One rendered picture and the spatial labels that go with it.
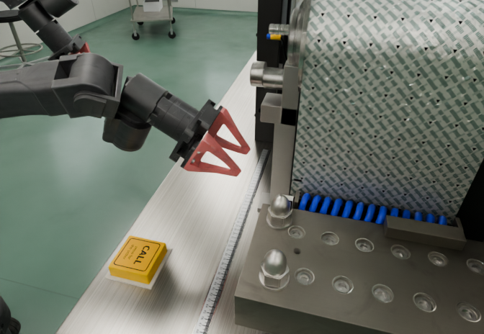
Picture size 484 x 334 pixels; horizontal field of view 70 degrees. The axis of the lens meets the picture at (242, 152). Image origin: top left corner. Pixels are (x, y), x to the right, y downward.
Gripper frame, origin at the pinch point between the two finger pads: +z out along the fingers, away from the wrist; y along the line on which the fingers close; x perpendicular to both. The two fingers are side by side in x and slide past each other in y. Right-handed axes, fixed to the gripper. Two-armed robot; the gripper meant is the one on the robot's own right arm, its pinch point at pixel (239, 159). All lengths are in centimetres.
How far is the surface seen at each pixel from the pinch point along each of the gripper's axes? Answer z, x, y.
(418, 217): 24.3, 10.6, 2.6
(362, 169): 14.7, 10.5, 0.2
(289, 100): 1.5, 9.5, -7.1
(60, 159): -82, -174, -114
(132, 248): -6.5, -21.3, 9.2
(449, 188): 25.2, 15.5, 0.2
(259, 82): -3.9, 8.9, -7.7
